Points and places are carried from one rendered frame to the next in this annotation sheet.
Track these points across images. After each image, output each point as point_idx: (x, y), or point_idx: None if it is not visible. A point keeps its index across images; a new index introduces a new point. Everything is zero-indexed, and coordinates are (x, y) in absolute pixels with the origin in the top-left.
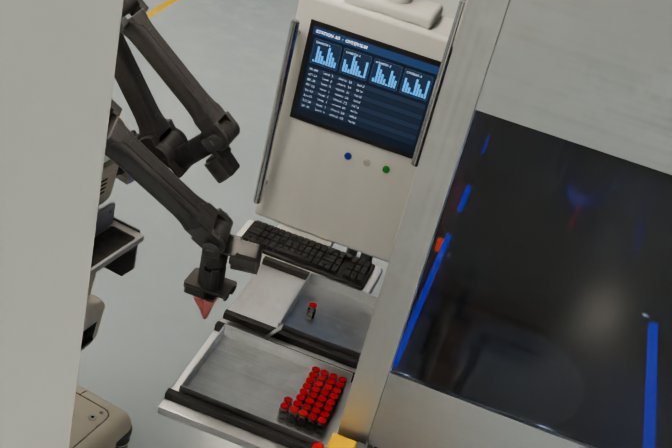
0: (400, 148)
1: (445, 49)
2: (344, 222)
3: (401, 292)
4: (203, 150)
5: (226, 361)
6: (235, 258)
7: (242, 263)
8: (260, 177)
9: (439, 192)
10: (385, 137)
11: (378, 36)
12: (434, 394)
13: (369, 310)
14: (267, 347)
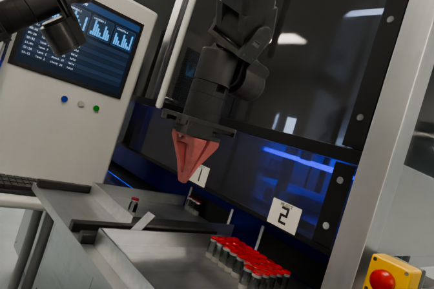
0: (108, 89)
1: None
2: (56, 160)
3: (426, 72)
4: (53, 3)
5: (137, 266)
6: (249, 71)
7: (254, 79)
8: None
9: None
10: (97, 80)
11: None
12: (418, 177)
13: (149, 203)
14: (150, 239)
